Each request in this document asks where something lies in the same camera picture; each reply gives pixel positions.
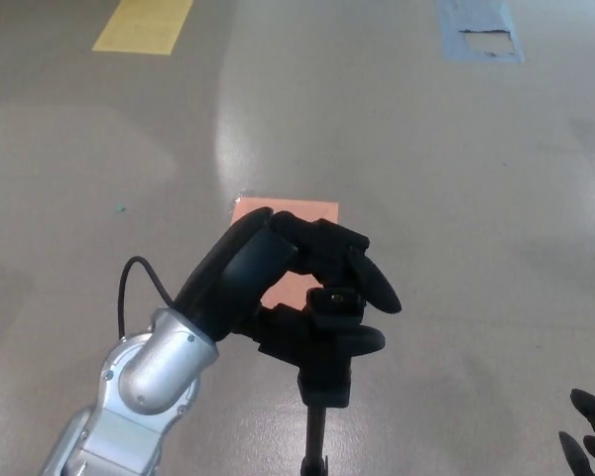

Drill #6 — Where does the yellow floor sheet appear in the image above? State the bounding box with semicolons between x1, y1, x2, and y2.
91;0;195;56

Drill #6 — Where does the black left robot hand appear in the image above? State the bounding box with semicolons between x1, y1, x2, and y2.
172;206;403;371

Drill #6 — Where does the black phone stand tripod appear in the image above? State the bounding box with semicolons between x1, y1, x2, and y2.
297;287;367;476

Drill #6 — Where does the torn blue floor sheet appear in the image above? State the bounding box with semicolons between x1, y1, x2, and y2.
435;0;526;64

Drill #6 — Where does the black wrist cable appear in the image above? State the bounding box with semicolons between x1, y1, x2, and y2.
116;256;178;344

